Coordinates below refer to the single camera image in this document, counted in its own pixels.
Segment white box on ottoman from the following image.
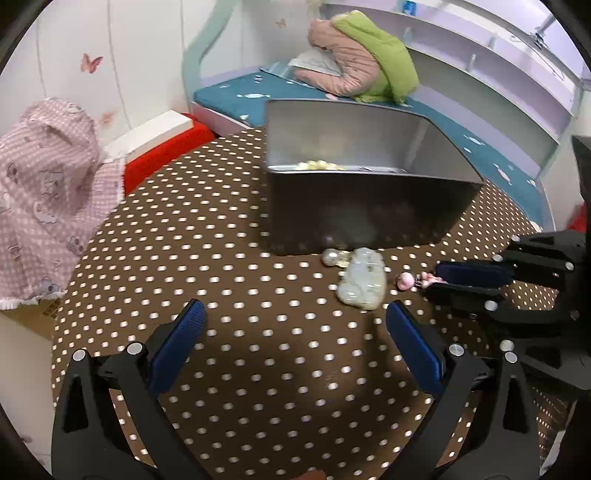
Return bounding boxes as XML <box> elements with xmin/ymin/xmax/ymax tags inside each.
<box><xmin>103</xmin><ymin>110</ymin><xmax>192</xmax><ymax>163</ymax></box>

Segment cream bead bracelet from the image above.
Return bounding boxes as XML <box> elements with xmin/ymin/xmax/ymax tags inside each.
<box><xmin>294</xmin><ymin>158</ymin><xmax>348</xmax><ymax>172</ymax></box>

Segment teal bed mattress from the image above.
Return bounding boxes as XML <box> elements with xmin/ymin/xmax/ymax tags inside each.
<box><xmin>192</xmin><ymin>64</ymin><xmax>551</xmax><ymax>227</ymax></box>

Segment grey metal tin box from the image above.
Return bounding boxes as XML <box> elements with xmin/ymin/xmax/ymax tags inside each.
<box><xmin>264</xmin><ymin>99</ymin><xmax>485</xmax><ymax>255</ymax></box>

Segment pink and green jacket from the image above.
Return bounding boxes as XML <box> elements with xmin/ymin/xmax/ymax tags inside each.
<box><xmin>294</xmin><ymin>10</ymin><xmax>419</xmax><ymax>104</ymax></box>

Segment grey white pillow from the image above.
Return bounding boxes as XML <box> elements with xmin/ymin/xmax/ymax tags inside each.
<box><xmin>288</xmin><ymin>47</ymin><xmax>342</xmax><ymax>77</ymax></box>

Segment pale jade pendant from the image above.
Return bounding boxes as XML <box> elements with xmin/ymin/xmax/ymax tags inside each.
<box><xmin>337</xmin><ymin>247</ymin><xmax>387</xmax><ymax>311</ymax></box>

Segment cardboard box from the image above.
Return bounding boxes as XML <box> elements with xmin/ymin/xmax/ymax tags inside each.
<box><xmin>1</xmin><ymin>299</ymin><xmax>61</xmax><ymax>340</ymax></box>

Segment pink bead earring piece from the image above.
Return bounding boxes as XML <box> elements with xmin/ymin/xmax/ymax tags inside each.
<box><xmin>396</xmin><ymin>271</ymin><xmax>446</xmax><ymax>291</ymax></box>

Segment pink patterned cloth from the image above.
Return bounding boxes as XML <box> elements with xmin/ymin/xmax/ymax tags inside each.
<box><xmin>0</xmin><ymin>98</ymin><xmax>125</xmax><ymax>310</ymax></box>

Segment pink butterfly wall sticker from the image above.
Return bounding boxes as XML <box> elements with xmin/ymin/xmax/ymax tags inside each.
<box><xmin>80</xmin><ymin>53</ymin><xmax>103</xmax><ymax>75</ymax></box>

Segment lilac wall shelf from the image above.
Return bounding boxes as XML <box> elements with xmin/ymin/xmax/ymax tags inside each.
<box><xmin>322</xmin><ymin>1</ymin><xmax>585</xmax><ymax>179</ymax></box>

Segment pearl bead cluster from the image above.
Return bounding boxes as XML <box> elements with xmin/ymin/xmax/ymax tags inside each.
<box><xmin>322</xmin><ymin>248</ymin><xmax>353</xmax><ymax>269</ymax></box>

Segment red bag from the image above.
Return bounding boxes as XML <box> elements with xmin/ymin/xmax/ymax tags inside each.
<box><xmin>567</xmin><ymin>204</ymin><xmax>587</xmax><ymax>233</ymax></box>

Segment mint green bed frame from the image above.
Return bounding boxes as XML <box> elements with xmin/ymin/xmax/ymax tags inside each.
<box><xmin>181</xmin><ymin>0</ymin><xmax>238</xmax><ymax>106</ymax></box>

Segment blue small box on shelf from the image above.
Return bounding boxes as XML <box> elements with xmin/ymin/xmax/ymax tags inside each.
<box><xmin>403</xmin><ymin>1</ymin><xmax>417</xmax><ymax>16</ymax></box>

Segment red storage ottoman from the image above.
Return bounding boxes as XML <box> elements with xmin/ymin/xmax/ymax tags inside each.
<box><xmin>123</xmin><ymin>113</ymin><xmax>215</xmax><ymax>195</ymax></box>

